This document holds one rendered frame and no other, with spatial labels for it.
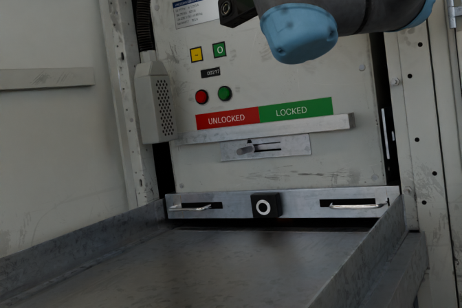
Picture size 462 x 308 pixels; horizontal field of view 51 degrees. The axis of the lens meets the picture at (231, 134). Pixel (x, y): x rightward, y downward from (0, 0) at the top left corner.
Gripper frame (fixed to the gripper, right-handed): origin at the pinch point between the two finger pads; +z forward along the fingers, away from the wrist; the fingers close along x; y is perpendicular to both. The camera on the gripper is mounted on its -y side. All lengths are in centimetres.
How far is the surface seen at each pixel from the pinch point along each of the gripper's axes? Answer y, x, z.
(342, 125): 7.6, -15.7, 10.4
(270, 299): -3.6, -42.9, -13.5
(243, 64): -11.4, 0.7, 15.8
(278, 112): -5.1, -10.2, 16.8
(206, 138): -21.2, -13.7, 18.2
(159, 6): -30.3, 18.0, 16.7
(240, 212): -16.1, -29.7, 23.9
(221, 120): -18.4, -9.6, 20.5
